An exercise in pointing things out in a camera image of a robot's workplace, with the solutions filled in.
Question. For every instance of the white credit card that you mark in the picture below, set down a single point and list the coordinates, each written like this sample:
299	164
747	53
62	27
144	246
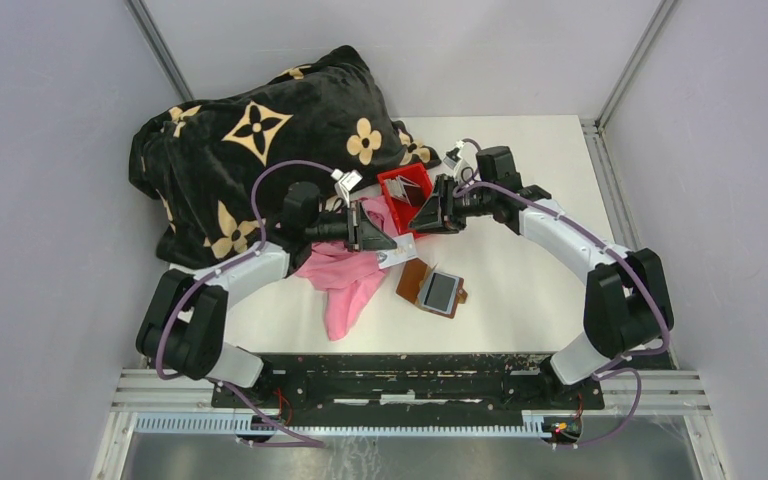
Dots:
404	251

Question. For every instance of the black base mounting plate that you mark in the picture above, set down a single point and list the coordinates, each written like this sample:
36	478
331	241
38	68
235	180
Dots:
415	390

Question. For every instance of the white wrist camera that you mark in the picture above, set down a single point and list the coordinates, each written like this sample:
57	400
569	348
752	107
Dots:
344	183
454	160

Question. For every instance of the aluminium rail frame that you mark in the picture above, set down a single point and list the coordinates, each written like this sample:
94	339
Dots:
144	402

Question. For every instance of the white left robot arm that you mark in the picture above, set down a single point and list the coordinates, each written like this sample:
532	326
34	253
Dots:
183	328

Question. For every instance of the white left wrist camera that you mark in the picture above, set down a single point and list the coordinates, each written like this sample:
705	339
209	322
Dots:
344	183

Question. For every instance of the brown leather card holder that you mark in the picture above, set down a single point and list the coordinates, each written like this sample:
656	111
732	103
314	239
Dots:
430	289

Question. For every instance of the stack of cards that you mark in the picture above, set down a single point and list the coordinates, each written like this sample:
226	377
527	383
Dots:
405	191

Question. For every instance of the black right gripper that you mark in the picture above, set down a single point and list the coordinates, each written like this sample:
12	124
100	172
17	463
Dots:
440	214

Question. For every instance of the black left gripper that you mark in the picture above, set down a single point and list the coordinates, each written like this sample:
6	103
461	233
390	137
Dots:
362	234

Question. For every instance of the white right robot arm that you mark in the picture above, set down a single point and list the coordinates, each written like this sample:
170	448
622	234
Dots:
627	309

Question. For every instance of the pink cloth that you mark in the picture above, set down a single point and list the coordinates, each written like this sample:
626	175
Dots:
348	279

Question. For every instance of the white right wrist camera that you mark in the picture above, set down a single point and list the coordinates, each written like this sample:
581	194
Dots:
454	160

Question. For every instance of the black floral blanket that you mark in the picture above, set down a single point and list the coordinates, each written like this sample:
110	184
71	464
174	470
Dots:
219	166

